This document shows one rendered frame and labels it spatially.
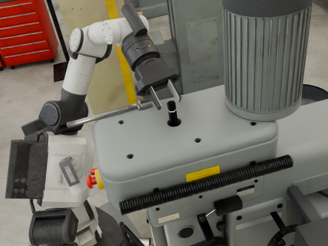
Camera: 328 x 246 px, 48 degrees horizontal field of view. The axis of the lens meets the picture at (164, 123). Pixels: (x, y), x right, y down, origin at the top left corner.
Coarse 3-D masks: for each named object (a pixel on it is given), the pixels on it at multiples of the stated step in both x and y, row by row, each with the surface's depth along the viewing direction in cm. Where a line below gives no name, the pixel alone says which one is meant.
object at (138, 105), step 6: (138, 102) 106; (144, 102) 107; (120, 108) 105; (126, 108) 105; (132, 108) 105; (138, 108) 104; (144, 108) 105; (96, 114) 105; (102, 114) 104; (108, 114) 104; (114, 114) 104; (78, 120) 103; (84, 120) 103; (90, 120) 103; (72, 126) 102
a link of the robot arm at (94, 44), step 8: (96, 24) 116; (88, 32) 119; (96, 32) 115; (88, 40) 121; (96, 40) 117; (104, 40) 113; (88, 48) 122; (96, 48) 123; (104, 48) 125; (96, 56) 127; (104, 56) 127
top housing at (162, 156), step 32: (192, 96) 107; (224, 96) 104; (96, 128) 101; (128, 128) 99; (160, 128) 97; (192, 128) 95; (224, 128) 94; (256, 128) 92; (128, 160) 89; (160, 160) 88; (192, 160) 90; (224, 160) 92; (256, 160) 95; (128, 192) 91
